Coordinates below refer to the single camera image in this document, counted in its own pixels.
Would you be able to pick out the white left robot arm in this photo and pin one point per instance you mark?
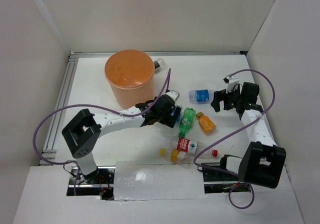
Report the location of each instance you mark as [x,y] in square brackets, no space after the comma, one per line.
[83,131]

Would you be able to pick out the aluminium frame rail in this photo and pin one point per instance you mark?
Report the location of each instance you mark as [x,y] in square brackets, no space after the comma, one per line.
[158,53]
[50,145]

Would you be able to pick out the small blue label bottle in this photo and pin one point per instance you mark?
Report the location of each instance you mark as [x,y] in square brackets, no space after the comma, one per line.
[175,114]

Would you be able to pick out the clear bottle yellow cap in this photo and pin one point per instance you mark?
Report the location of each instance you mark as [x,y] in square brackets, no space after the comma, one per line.
[175,156]

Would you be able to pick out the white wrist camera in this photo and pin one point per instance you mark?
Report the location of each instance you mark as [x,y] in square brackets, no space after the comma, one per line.
[173,94]
[231,81]

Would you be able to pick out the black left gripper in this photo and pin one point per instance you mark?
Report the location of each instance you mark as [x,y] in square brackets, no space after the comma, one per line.
[169,121]

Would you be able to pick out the green plastic bottle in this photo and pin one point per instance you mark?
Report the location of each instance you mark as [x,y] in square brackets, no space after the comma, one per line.
[186,121]

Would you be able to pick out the clear bottle red label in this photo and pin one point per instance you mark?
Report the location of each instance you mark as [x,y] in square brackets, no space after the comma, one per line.
[193,148]

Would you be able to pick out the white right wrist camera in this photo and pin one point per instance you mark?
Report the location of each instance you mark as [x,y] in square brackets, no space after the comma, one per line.
[231,81]

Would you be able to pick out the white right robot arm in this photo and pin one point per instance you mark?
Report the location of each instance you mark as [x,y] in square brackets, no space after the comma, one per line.
[263,160]

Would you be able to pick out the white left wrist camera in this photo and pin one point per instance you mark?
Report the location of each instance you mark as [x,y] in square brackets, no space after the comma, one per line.
[173,94]

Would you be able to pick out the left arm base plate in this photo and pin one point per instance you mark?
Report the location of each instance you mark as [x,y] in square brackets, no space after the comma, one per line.
[100,185]

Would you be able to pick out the aluminium frame rail back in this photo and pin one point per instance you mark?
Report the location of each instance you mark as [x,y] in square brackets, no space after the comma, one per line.
[158,53]

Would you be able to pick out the orange plastic bin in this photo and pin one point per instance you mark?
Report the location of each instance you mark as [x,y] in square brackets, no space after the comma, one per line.
[130,74]

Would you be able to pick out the dark bottle behind bin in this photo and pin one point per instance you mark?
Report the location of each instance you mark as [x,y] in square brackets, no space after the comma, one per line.
[159,65]

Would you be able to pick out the clear bottle blue label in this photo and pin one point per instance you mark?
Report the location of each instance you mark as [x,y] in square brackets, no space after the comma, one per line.
[203,96]

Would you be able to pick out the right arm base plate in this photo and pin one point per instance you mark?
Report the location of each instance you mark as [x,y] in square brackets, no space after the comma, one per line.
[217,182]

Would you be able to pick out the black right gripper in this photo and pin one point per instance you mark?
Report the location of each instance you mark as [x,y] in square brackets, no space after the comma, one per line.
[219,96]

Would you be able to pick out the aluminium frame rail left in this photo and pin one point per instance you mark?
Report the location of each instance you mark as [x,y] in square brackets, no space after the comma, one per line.
[50,145]

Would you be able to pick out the orange juice bottle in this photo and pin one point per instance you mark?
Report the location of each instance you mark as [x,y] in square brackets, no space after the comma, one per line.
[207,126]

